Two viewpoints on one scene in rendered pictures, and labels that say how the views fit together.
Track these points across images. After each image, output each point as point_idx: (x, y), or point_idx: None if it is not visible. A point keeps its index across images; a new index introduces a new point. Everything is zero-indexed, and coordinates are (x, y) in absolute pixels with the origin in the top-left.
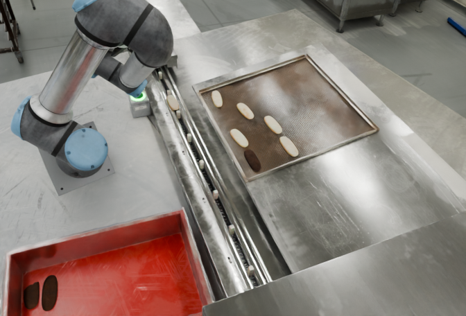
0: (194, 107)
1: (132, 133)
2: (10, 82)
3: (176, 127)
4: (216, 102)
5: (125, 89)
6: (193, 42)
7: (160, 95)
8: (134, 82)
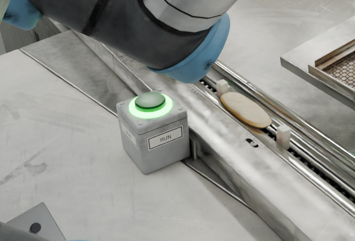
0: (300, 114)
1: (161, 222)
2: None
3: (307, 176)
4: None
5: (164, 46)
6: None
7: (204, 98)
8: None
